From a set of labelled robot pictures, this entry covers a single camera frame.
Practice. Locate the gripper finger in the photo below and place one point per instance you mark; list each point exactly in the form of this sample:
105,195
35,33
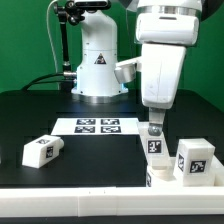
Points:
156,120

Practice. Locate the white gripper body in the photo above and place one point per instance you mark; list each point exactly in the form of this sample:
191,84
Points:
160,73

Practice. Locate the white round stool seat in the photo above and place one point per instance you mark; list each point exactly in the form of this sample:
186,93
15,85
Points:
167,177

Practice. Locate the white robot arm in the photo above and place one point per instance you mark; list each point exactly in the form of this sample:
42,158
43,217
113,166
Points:
164,29

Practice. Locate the white fiducial marker sheet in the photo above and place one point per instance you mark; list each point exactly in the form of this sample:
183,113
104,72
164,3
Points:
96,126

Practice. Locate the white L-shaped obstacle fence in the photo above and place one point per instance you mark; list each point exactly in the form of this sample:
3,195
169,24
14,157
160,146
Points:
164,199

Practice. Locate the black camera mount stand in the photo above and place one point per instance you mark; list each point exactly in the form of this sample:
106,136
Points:
73,13

